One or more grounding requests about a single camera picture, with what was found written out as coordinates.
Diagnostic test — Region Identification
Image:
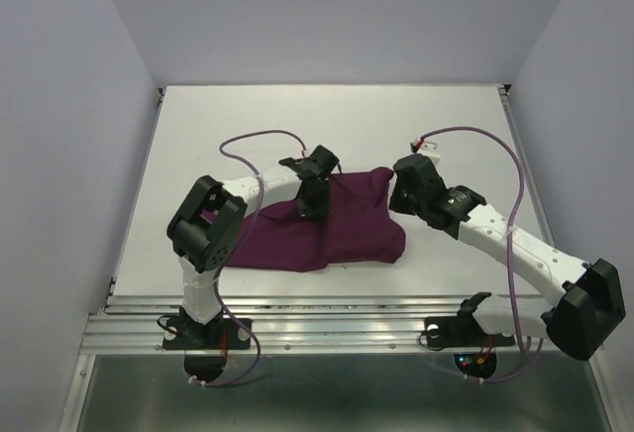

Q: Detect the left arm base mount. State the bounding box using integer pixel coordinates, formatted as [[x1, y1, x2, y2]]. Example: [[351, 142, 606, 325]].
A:
[[157, 307, 260, 387]]

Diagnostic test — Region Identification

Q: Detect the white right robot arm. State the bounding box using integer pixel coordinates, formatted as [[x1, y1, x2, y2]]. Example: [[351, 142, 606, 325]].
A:
[[389, 154, 626, 361]]

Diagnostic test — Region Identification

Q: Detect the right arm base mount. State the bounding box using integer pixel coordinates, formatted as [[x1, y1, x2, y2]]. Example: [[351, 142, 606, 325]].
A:
[[417, 292, 515, 382]]

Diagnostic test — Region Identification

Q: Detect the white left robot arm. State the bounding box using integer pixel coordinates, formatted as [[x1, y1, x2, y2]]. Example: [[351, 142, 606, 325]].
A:
[[166, 145, 339, 347]]

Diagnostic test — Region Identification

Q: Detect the purple cloth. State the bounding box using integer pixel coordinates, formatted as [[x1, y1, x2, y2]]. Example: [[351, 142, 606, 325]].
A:
[[229, 167, 406, 272]]

